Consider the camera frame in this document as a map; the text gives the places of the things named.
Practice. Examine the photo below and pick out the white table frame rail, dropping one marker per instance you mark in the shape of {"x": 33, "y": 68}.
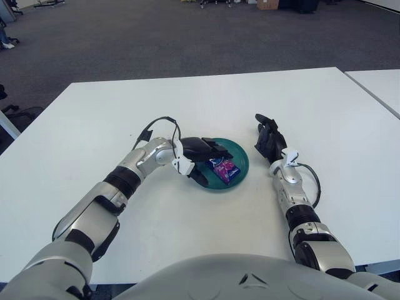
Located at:
{"x": 382, "y": 270}

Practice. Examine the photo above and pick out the adjoining white table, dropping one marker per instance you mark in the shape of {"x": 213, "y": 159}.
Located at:
{"x": 379, "y": 84}

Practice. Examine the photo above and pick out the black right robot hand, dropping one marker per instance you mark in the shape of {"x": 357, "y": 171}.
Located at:
{"x": 272, "y": 143}

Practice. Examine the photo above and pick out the purple gum pack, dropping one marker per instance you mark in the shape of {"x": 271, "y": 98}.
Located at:
{"x": 225, "y": 172}

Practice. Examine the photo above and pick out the chair casters cluster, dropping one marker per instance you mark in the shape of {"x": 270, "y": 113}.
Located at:
{"x": 218, "y": 2}

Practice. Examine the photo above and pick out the black cabinet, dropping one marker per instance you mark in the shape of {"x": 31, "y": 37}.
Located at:
{"x": 298, "y": 5}

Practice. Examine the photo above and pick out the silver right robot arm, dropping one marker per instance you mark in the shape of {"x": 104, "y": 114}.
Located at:
{"x": 297, "y": 190}

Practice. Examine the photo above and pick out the cardboard box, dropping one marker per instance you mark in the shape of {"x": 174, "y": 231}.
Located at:
{"x": 268, "y": 3}

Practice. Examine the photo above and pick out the person leg with white shoe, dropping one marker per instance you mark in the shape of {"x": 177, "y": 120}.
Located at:
{"x": 7, "y": 46}

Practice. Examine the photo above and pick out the white desk panel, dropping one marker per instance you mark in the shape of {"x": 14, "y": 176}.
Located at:
{"x": 7, "y": 123}

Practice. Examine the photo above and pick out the black office chair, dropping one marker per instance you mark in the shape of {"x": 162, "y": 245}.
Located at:
{"x": 28, "y": 113}

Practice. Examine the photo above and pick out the green round plate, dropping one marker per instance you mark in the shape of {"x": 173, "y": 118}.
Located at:
{"x": 241, "y": 153}

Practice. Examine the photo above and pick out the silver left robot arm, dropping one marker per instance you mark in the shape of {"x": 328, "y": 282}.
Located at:
{"x": 93, "y": 206}

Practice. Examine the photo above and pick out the black floor stand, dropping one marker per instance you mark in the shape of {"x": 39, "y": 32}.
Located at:
{"x": 47, "y": 3}

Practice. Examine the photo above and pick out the grey robot torso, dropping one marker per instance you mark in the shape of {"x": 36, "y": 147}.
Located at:
{"x": 250, "y": 281}

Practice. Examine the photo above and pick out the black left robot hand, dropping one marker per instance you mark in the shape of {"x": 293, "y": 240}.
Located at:
{"x": 195, "y": 150}

